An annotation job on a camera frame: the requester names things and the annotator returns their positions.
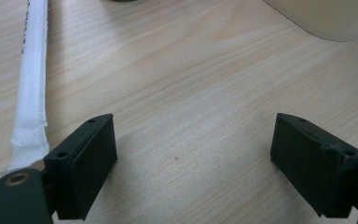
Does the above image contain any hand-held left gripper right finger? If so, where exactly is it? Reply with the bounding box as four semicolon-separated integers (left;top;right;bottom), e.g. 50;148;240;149
269;112;358;219

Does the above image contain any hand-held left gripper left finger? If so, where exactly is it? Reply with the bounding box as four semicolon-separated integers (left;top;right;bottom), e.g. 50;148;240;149
43;113;118;221

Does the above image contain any white paper-wrapped straw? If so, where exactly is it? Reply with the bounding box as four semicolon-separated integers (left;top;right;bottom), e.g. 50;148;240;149
0;0;50;176

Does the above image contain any white square bin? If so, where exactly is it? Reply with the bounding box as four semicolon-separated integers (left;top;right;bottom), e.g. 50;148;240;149
262;0;358;43

